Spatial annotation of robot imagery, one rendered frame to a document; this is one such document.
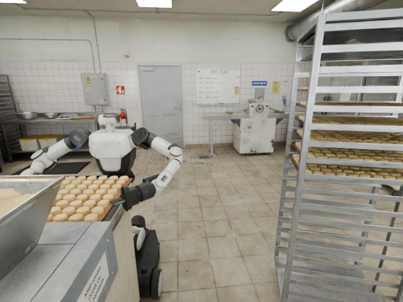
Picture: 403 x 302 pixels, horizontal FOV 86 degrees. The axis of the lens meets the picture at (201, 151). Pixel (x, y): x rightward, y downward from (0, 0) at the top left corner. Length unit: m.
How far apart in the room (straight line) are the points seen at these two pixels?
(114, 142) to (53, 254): 1.00
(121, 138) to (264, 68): 4.89
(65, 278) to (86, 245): 0.09
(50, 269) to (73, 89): 5.60
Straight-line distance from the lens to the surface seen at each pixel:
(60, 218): 1.06
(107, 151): 1.52
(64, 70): 6.09
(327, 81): 4.77
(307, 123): 1.20
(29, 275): 0.56
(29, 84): 6.46
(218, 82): 5.60
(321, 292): 1.97
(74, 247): 0.58
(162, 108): 5.59
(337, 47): 1.25
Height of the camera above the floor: 1.51
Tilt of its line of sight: 16 degrees down
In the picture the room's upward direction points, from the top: straight up
